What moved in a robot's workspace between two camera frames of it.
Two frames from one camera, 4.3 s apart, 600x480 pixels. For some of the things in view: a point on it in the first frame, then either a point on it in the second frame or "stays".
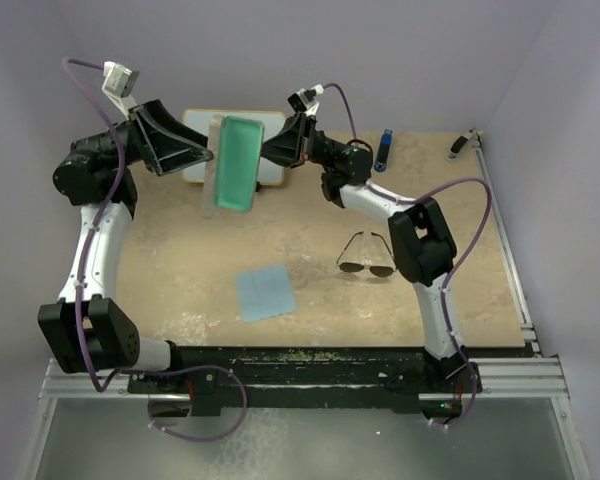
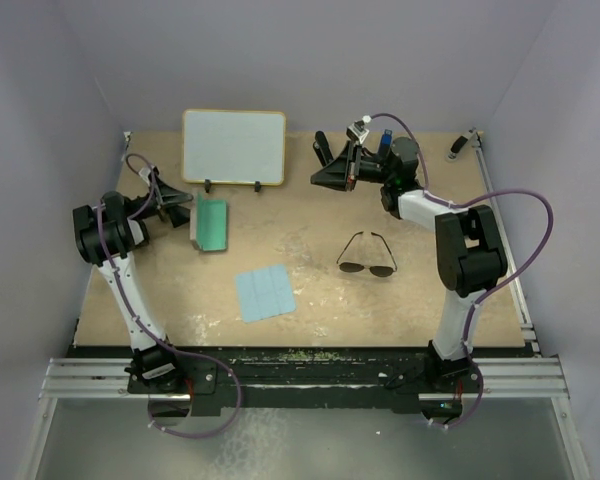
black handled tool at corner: x=459 y=144 stays
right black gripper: x=293 y=146 to x=343 y=172
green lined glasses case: x=233 y=175 to x=209 y=224
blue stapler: x=383 y=151 stays
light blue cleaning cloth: x=265 y=293 stays
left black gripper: x=162 y=144 to x=168 y=199
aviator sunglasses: x=377 y=270 stays
